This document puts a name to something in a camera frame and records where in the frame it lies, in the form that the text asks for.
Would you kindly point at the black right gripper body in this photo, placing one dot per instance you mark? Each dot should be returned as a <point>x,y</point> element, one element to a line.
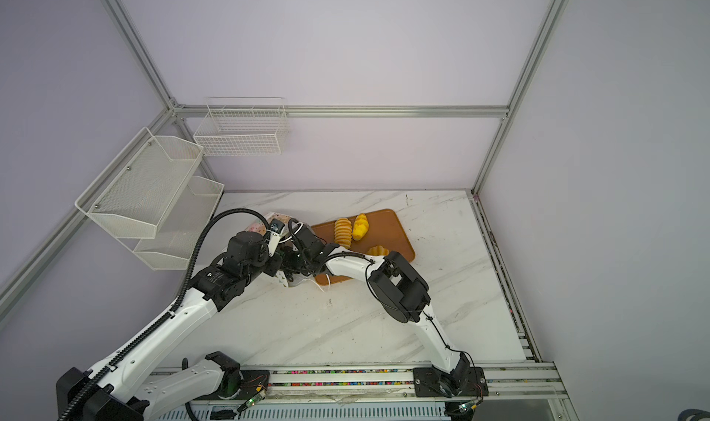
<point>296,261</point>

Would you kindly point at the cartoon animal paper gift bag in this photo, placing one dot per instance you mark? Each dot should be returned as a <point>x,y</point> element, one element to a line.
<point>286,248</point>

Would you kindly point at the yellow ridged fake bread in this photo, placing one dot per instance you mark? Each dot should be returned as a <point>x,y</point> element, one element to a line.
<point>343,232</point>

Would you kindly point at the yellow oblong fake bread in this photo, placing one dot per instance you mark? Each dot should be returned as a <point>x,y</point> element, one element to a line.
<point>360,227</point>

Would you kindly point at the yellow striped shell fake bread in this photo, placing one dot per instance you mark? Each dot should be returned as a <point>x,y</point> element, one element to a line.
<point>378,251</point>

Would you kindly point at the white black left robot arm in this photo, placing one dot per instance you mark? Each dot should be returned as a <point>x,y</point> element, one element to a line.
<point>118,387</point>

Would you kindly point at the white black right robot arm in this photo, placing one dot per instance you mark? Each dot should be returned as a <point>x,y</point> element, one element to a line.
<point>399,289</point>

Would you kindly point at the brown rectangular tray mat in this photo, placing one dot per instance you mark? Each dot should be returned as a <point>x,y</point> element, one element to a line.
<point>385,230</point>

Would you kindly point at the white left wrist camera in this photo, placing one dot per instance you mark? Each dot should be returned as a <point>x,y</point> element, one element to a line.
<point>274,233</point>

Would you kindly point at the white mesh wall shelf lower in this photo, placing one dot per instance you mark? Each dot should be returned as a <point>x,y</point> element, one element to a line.
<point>172,248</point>

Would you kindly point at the white mesh wall shelf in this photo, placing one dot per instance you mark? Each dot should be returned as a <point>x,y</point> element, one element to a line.
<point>172,248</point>
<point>133,196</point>

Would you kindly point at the white wire wall basket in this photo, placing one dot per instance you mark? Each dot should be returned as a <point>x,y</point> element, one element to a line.
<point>243,127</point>

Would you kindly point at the white mesh wall shelf upper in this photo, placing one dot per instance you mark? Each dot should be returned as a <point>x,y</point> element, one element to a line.
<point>133,196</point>

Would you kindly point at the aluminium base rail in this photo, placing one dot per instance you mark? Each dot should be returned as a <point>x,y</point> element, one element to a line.
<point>374,392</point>

